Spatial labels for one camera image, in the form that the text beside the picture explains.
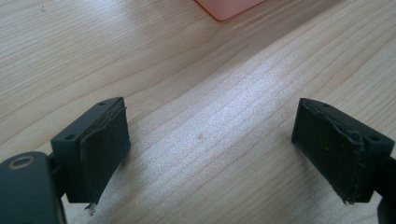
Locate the pink flat mat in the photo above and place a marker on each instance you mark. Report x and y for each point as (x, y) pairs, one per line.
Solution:
(229, 8)

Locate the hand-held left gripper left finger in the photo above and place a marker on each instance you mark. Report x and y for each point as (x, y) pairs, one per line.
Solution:
(99, 149)

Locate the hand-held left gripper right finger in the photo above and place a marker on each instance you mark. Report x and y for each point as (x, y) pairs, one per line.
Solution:
(336, 149)

